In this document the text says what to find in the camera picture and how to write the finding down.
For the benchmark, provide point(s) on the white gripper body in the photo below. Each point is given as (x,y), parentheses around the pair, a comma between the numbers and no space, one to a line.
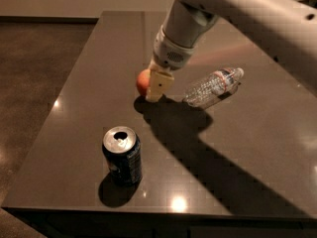
(168,55)

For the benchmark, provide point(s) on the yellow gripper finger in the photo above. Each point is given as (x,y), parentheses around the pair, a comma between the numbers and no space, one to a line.
(161,80)

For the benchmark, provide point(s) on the red apple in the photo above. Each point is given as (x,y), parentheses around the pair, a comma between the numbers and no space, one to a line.
(143,81)

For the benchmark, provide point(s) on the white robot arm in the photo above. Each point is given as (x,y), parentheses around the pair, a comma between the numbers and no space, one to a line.
(285,30)

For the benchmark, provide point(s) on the blue pepsi can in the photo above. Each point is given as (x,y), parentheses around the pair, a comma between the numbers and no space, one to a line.
(122,149)

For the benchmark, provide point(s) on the clear plastic water bottle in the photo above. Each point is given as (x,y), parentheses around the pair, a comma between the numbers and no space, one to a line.
(209,89)

